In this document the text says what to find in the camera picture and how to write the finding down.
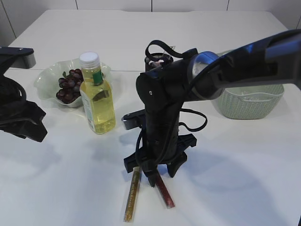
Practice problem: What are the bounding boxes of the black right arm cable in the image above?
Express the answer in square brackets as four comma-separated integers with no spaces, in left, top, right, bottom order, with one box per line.
[136,40,236,170]

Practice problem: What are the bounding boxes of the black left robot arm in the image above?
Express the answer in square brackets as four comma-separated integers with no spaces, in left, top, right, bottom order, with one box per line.
[0,76,48,142]

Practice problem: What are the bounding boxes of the clear plastic sheet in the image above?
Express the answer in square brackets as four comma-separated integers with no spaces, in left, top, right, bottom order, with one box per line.
[242,92,275,102]

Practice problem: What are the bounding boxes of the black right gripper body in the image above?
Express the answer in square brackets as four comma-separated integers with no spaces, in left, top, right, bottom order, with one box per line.
[138,134,197,168]

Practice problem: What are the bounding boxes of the yellow tea bottle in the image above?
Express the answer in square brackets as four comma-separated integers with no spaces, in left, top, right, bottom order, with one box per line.
[79,52,116,135]

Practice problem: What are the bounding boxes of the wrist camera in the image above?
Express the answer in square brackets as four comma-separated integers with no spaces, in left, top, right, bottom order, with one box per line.
[0,47,36,69]
[121,109,145,130]

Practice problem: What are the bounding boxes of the red glitter pen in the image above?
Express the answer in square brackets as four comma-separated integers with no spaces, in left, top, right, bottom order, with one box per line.
[155,173,175,209]

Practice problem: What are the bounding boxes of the green plastic basket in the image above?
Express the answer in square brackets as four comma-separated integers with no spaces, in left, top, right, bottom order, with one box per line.
[212,84,285,120]

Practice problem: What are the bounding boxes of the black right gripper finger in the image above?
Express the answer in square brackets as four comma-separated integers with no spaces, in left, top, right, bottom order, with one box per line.
[142,165,158,187]
[167,152,187,178]

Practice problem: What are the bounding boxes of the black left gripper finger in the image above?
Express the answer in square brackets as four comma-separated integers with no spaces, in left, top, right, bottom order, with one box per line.
[0,119,48,142]

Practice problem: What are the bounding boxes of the pale green wavy bowl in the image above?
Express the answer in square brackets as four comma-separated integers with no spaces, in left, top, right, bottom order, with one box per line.
[34,57,112,108]

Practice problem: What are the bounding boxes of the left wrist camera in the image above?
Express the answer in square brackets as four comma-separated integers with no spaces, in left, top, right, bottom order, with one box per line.
[0,47,36,69]

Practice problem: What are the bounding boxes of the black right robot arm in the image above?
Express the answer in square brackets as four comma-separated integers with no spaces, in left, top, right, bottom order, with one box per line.
[122,30,301,186]

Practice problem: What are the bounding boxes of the black mesh pen holder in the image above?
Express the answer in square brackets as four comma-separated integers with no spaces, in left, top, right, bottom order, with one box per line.
[144,53,174,72]

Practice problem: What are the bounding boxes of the gold glitter pen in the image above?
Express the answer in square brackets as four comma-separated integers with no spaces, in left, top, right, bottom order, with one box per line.
[124,167,141,223]

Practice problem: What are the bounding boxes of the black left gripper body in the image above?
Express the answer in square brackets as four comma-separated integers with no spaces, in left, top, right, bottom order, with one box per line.
[1,101,46,121]

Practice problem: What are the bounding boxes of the purple grape bunch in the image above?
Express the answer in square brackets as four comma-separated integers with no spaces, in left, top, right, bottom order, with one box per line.
[56,68,83,104]

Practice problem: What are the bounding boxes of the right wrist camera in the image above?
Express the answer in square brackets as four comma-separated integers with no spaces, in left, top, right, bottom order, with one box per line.
[121,109,145,130]

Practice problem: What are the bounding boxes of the pink scissors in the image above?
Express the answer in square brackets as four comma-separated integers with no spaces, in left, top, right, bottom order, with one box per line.
[149,60,164,68]

